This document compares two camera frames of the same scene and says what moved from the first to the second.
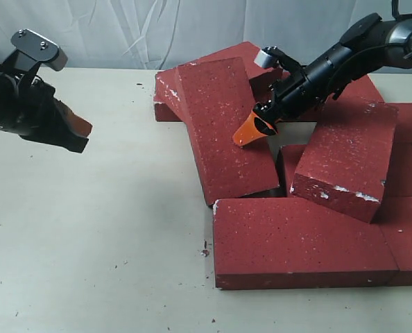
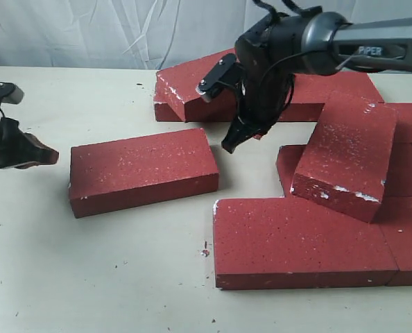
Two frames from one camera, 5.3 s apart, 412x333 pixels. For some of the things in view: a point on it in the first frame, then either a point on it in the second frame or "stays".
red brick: x=343 y=164 stays
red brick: x=293 y=243 stays
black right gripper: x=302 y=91 → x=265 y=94
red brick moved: x=217 y=100 → x=138 y=171
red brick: x=404 y=220 stays
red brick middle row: x=406 y=175 stays
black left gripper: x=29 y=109 → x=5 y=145
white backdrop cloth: x=152 y=35 stays
